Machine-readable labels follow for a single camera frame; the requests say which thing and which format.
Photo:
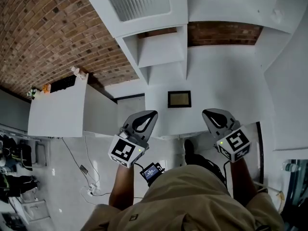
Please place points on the white power strip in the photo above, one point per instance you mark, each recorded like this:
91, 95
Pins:
93, 188

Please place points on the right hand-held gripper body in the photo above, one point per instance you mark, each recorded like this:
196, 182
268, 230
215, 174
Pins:
234, 143

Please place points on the person's left forearm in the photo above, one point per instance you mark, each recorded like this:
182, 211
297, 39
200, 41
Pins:
121, 189

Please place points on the small orange ornament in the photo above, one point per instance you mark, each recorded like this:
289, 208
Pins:
46, 88

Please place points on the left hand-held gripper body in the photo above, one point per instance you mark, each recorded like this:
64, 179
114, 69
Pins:
124, 151

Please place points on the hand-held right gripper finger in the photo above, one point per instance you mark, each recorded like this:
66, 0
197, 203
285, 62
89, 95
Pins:
227, 118
209, 125

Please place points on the grey fisheye camera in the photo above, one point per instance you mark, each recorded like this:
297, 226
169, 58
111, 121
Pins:
124, 135

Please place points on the black power adapter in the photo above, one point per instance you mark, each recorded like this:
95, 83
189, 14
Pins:
84, 169

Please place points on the person's black shoe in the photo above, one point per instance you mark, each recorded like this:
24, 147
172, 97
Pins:
189, 150

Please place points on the clear water bottle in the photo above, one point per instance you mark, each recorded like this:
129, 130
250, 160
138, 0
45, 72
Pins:
292, 167

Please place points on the person's black trousers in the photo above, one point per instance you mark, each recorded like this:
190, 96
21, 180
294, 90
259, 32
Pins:
207, 170

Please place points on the black flat panel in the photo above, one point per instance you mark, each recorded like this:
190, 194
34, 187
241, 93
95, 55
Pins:
63, 83

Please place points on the black-framed rectangular tray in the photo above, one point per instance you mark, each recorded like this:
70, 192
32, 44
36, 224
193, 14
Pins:
179, 99

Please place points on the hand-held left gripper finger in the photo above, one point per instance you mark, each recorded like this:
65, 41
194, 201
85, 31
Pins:
131, 120
152, 129

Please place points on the white desk with hutch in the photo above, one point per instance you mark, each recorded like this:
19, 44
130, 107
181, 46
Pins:
216, 80

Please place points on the person's right forearm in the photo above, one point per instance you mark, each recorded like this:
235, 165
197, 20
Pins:
243, 182

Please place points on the person in beige shirt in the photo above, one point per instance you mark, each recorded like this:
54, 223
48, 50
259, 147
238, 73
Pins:
192, 206

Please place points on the small black screen device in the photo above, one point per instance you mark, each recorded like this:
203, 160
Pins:
151, 173

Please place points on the grey metal cabinet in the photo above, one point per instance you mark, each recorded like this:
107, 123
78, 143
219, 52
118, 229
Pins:
13, 109

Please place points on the black office chair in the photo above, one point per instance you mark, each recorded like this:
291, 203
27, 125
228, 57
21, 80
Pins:
24, 153

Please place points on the plain white desk with drawers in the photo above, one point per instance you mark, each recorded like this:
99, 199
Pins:
57, 112

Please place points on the small potted flower plant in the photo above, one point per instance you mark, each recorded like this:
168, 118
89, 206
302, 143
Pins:
32, 93

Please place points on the white metal rack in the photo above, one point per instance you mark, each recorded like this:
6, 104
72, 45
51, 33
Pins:
33, 208

